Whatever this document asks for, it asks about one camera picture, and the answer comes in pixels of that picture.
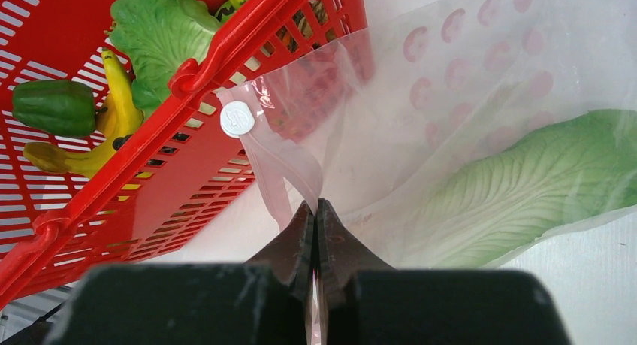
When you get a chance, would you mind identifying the yellow banana bunch front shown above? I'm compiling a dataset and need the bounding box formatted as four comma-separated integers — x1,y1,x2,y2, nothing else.
23,49,143,178

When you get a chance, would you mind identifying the red plastic shopping basket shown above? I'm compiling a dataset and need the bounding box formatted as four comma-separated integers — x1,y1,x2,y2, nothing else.
1,0,367,304

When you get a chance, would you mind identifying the green bell pepper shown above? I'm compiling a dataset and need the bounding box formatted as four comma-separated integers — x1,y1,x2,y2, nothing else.
11,80,96,138

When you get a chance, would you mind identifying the clear zip top bag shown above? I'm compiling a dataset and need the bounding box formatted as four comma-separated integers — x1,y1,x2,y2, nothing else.
218,0,636,268

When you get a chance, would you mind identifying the white bag zipper slider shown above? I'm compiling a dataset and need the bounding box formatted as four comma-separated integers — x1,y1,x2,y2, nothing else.
219,101,255,138

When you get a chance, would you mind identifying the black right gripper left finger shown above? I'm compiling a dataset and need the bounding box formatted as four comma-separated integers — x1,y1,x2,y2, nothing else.
246,201,315,344

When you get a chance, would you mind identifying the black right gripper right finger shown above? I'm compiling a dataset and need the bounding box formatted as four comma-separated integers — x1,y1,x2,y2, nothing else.
316,198,392,344

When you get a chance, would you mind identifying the green lettuce leaf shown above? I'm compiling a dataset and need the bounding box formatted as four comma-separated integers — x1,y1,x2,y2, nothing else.
108,0,221,118

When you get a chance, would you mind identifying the green napa cabbage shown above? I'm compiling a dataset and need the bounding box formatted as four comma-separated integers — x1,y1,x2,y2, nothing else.
398,109,636,268

